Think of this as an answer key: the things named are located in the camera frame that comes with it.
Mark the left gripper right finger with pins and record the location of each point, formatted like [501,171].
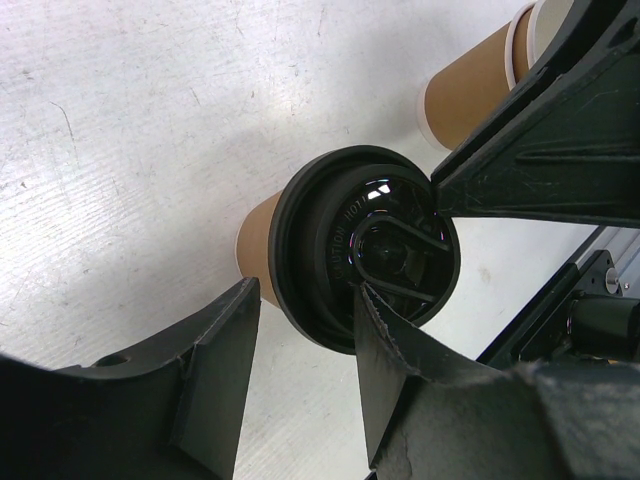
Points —
[432,413]

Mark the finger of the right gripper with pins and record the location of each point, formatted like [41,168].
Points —
[564,144]

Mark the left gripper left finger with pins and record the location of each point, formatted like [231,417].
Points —
[168,407]

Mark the brown paper coffee cup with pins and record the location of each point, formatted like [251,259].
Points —
[252,246]

